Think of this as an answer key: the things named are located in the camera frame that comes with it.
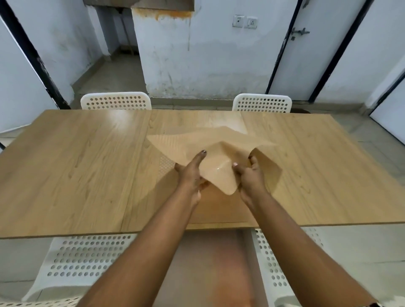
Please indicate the person's right hand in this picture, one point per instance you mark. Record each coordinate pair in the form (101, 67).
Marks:
(251, 182)

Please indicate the person's left hand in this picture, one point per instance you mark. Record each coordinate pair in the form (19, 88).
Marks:
(189, 177)

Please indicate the person's right thumb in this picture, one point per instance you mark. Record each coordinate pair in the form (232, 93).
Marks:
(238, 170)

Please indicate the person's left thumb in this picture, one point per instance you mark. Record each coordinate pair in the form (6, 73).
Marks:
(203, 186)

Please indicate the tan flexible sheet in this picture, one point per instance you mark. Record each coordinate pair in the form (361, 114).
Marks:
(218, 177)

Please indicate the person's left forearm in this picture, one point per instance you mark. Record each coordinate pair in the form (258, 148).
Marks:
(148, 250)

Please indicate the person's right forearm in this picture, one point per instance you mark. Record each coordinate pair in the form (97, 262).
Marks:
(300, 250)

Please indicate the white perforated chair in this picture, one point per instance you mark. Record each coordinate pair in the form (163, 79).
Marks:
(79, 262)
(115, 101)
(269, 262)
(262, 102)

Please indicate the person's orange brown clothing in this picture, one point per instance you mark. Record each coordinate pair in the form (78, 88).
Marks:
(208, 272)

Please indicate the white door with latch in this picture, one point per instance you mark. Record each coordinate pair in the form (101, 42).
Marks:
(319, 63)

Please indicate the metal door latch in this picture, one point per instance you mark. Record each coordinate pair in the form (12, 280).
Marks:
(300, 32)

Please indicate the plain white door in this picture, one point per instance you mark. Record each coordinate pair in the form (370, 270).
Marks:
(390, 104)
(22, 88)

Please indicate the black door frame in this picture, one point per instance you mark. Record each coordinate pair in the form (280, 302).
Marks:
(284, 47)

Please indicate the white wall socket plate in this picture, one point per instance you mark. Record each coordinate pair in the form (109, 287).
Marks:
(252, 22)

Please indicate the white wall switch plate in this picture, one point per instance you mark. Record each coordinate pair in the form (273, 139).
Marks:
(238, 21)

